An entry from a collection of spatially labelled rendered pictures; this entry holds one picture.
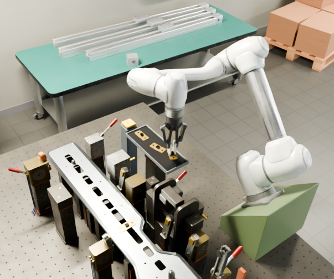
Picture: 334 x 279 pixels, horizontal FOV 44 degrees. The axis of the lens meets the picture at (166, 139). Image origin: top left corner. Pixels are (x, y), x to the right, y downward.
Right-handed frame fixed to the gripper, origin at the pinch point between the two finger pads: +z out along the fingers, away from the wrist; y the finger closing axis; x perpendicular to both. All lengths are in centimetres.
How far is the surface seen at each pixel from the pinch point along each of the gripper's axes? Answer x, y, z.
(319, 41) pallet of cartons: -260, -248, 89
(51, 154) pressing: -34, 60, 24
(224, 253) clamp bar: 61, -7, 4
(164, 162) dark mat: 0.8, 3.7, 8.6
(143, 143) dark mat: -15.5, 11.7, 8.5
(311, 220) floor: -33, -127, 125
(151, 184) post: 8.5, 11.9, 14.5
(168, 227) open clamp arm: 32.5, 8.7, 19.4
